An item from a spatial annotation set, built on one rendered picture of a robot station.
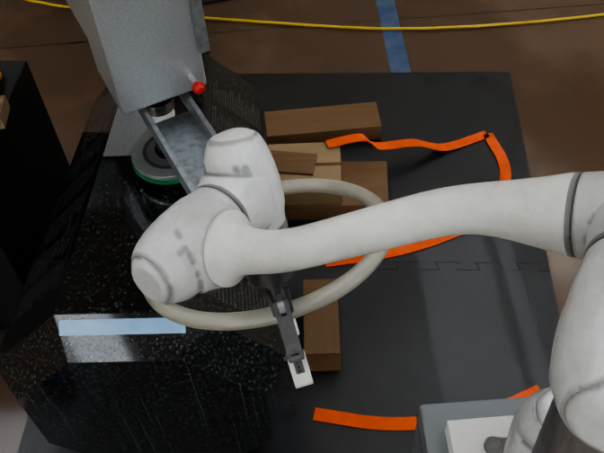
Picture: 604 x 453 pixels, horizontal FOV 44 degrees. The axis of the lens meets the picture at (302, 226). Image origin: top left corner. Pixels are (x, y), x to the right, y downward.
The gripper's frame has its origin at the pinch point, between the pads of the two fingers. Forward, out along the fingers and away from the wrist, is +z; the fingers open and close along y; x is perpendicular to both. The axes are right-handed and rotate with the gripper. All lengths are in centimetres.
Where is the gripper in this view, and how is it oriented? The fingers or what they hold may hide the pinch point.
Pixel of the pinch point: (296, 354)
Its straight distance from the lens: 128.5
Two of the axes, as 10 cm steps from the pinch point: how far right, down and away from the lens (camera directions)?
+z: 2.2, 8.4, 4.9
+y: -1.7, -4.6, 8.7
